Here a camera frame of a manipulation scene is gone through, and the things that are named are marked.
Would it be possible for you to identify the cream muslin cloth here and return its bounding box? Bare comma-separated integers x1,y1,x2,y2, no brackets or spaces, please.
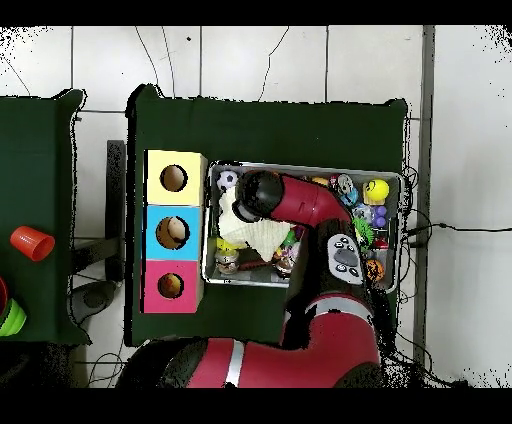
217,187,293,263

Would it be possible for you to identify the yellow plush duck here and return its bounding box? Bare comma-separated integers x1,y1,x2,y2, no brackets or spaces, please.
159,273,185,298

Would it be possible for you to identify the shallow mesh bin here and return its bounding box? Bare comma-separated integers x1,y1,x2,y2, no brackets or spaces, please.
201,159,402,295

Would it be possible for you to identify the wooden box with three holes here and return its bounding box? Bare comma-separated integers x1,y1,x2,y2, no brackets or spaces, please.
142,148,210,315

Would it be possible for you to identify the small soccer ball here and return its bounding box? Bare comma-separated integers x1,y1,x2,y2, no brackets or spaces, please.
216,170,239,191

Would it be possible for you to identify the yellow toy block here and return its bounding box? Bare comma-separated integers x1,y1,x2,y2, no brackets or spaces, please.
216,236,245,251

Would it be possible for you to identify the crushed metal can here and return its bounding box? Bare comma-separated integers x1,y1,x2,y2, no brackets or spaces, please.
214,249,240,275

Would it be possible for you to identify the dark green tablecloth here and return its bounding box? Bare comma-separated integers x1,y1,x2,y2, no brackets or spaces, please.
0,88,91,347
123,83,409,348

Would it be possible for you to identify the green spiky ball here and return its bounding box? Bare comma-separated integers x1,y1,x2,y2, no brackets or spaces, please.
353,217,375,249

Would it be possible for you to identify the yellow ball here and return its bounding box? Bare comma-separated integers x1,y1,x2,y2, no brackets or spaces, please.
362,178,390,205

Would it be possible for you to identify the small orange basketball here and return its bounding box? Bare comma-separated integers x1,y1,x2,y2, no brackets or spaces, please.
365,258,386,282

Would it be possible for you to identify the orange plastic cup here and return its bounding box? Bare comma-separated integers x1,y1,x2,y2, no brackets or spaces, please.
9,224,56,263

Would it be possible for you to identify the black power cable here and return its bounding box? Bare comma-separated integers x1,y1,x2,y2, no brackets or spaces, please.
405,221,512,238

